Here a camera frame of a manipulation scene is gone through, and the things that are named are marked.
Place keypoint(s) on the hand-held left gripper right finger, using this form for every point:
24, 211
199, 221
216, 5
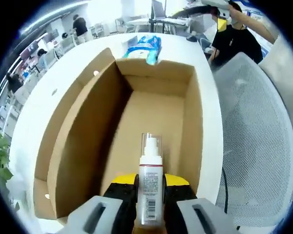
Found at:
197, 217

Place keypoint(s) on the brown cardboard shoe box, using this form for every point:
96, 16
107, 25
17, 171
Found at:
156, 109

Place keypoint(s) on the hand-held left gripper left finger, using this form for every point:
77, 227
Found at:
107, 214

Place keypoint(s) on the grey mesh office chair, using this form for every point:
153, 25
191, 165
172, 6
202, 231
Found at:
254, 122

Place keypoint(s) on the white spray bottle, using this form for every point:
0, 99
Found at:
150, 175

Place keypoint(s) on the green potted plant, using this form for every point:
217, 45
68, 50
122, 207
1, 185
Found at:
1, 151

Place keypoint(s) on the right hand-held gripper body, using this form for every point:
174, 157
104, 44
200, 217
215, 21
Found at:
217, 3

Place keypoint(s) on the blue soft tissue packet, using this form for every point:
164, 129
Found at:
146, 48

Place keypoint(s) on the person's beige shirt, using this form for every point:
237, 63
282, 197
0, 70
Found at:
285, 80

